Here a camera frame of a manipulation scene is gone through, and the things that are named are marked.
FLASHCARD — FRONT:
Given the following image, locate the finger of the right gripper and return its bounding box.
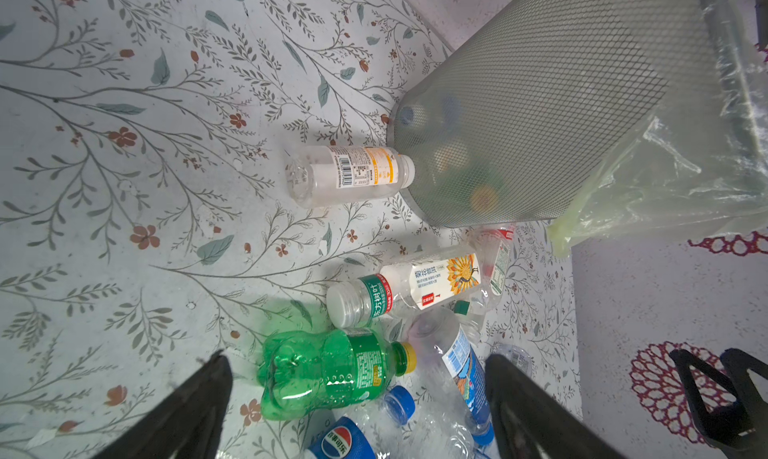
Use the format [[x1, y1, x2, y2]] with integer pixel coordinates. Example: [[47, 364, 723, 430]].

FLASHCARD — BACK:
[[720, 348, 767, 441], [669, 349, 741, 447]]

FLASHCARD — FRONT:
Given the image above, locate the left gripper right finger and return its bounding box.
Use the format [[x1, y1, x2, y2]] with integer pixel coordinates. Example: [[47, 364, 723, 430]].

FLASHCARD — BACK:
[[485, 354, 622, 459]]

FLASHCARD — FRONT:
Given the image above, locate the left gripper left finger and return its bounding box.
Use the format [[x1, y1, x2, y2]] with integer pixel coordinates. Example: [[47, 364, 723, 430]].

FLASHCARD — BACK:
[[96, 352, 233, 459]]

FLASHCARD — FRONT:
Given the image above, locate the translucent green bin liner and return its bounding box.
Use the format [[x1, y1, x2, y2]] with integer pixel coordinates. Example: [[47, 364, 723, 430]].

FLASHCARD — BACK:
[[548, 0, 767, 257]]

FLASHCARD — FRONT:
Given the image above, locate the grey mesh waste bin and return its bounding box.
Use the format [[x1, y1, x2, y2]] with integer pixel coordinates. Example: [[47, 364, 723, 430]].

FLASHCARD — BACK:
[[388, 0, 708, 227]]

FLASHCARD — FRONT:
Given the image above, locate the green soda bottle yellow cap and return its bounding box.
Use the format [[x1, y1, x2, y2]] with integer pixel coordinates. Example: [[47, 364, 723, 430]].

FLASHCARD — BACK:
[[257, 328, 418, 421]]

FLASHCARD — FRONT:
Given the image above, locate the clear bottle blue orange label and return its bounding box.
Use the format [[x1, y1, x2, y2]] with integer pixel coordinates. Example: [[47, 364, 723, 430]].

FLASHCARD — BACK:
[[408, 308, 495, 447]]

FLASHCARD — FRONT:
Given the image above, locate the pepsi bottle blue cap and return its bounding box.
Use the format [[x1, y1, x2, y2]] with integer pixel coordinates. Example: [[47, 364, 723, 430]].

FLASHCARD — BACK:
[[297, 386, 416, 459]]

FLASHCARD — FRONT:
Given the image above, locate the clear bottle sunflower label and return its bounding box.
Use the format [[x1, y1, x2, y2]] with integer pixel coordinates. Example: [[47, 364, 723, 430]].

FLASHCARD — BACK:
[[326, 244, 485, 329]]

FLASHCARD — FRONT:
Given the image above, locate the clear bottle green white label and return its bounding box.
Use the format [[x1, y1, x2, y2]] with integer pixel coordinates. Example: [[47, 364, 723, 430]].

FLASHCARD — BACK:
[[454, 223, 515, 316]]

